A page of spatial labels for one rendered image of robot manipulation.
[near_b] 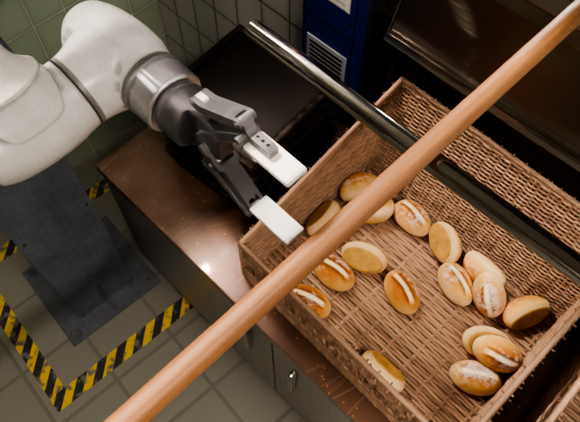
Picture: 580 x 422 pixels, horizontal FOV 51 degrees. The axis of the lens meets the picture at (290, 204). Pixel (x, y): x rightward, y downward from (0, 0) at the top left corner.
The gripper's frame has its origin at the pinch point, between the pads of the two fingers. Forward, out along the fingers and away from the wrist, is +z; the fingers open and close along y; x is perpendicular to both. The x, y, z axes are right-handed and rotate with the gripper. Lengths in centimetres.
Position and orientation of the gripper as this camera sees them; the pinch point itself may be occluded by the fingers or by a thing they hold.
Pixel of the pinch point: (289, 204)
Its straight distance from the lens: 70.6
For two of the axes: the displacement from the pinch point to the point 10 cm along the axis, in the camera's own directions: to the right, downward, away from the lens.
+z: 7.0, 6.2, -3.6
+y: 0.0, 5.0, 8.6
